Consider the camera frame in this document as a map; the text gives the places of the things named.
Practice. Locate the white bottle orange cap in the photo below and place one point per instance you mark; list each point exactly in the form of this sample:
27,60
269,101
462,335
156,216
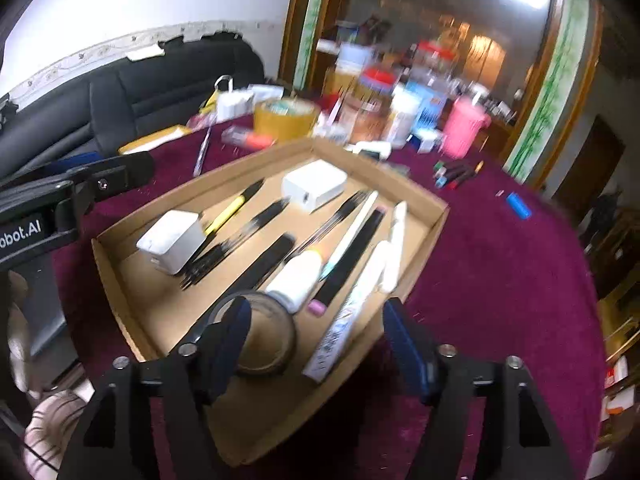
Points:
293,284

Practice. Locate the black tape roll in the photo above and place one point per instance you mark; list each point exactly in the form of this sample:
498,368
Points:
271,340

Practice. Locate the small white charger cube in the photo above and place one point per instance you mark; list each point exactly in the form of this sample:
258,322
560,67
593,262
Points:
172,240

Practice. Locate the clear red eraser case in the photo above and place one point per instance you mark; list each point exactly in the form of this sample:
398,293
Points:
248,139

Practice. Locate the black sofa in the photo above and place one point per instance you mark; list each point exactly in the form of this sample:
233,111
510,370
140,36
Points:
120,102

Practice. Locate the long white brush pen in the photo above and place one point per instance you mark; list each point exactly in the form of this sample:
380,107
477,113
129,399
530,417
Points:
349,235

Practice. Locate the black mechanical pencil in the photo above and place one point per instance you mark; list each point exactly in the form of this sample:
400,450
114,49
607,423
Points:
207,262

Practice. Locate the black marker blue cap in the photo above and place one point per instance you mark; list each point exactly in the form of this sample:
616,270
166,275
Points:
446,175

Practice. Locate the white supplement jar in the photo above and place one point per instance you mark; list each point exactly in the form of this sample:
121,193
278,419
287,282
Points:
403,110

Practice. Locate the black marker green cap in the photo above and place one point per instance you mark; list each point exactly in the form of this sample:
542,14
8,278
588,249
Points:
444,166

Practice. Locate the yellow black pen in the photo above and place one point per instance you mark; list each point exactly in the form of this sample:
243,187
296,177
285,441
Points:
232,209

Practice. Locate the white grey marker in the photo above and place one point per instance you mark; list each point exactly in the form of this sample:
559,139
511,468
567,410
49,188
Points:
390,274

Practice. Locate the blue label plastic jar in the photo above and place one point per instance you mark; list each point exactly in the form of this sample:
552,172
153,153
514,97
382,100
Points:
433,95

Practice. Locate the clear black gel pen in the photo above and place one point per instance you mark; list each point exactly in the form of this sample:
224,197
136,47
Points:
340,215

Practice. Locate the brown wooden door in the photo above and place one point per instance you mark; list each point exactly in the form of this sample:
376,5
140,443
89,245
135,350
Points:
592,168

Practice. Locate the black pen orange cap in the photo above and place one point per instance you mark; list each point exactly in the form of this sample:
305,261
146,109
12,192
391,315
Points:
478,167

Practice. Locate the yellow white flat box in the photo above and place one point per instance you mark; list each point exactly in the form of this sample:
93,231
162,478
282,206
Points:
154,140

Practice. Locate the small blue white box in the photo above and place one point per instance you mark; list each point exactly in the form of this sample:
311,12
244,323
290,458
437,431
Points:
426,140

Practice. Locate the purple velvet tablecloth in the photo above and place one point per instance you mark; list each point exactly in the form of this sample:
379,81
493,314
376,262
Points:
495,285

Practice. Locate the wooden cabinet with window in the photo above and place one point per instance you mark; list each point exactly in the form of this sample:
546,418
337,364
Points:
504,45

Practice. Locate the white gloved left hand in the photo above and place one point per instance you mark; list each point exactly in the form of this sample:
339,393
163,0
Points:
37,422

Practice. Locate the black marker pink cap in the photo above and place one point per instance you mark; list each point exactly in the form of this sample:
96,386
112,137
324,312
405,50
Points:
339,275

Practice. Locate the large white charger block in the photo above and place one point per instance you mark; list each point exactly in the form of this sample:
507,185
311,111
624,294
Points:
313,185

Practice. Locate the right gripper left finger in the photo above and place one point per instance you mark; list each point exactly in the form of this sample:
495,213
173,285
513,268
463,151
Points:
114,437

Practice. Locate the yellow packing tape roll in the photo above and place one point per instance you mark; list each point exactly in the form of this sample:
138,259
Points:
285,119

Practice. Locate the black marker red cap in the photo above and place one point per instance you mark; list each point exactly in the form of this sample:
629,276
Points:
457,181

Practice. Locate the brown cardboard box tray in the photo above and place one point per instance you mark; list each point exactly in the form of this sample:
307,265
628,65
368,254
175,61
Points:
295,356

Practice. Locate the red lid clear jar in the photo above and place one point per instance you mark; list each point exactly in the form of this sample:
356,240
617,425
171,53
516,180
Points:
435,58

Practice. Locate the black marker white caps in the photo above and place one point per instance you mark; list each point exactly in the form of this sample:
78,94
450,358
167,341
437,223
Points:
251,278

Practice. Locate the toothpick jar red lid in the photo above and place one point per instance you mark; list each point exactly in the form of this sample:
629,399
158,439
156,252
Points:
367,104

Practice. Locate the bamboo painted pillar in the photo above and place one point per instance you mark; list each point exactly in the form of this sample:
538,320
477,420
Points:
555,90

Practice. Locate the pink knitted bottle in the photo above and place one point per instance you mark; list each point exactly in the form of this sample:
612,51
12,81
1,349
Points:
464,122

